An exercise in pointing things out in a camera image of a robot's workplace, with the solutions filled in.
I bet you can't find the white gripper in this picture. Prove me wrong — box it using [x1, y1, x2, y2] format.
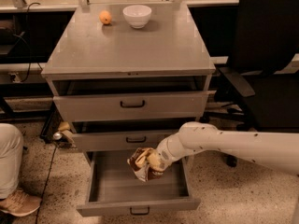
[133, 133, 193, 172]

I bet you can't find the brown chip bag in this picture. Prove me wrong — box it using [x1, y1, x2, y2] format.
[127, 147, 167, 182]

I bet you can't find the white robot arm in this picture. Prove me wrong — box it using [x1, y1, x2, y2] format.
[127, 121, 299, 182]

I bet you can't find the open bottom drawer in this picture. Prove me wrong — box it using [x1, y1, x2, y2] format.
[77, 150, 200, 217]

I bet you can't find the grey metal drawer cabinet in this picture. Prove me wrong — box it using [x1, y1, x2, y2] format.
[41, 2, 217, 217]

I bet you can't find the black office chair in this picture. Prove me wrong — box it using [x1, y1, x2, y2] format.
[199, 0, 299, 168]

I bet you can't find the tan sneaker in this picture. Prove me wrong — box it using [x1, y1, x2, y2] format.
[0, 189, 42, 217]

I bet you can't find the person's leg in beige trousers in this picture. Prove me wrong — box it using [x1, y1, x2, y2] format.
[0, 123, 23, 199]

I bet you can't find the white ceramic bowl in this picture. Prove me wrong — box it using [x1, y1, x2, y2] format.
[122, 5, 152, 29]

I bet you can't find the orange fruit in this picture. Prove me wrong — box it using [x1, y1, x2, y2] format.
[99, 10, 112, 25]

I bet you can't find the top drawer with black handle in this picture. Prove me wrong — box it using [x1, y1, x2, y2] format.
[54, 91, 207, 122]

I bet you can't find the drawer with black handle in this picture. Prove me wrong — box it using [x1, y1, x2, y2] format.
[72, 130, 178, 152]
[54, 91, 207, 122]

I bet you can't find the middle drawer with black handle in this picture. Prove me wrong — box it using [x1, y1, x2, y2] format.
[72, 130, 178, 152]

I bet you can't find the black power cable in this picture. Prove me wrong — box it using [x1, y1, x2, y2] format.
[12, 2, 44, 83]

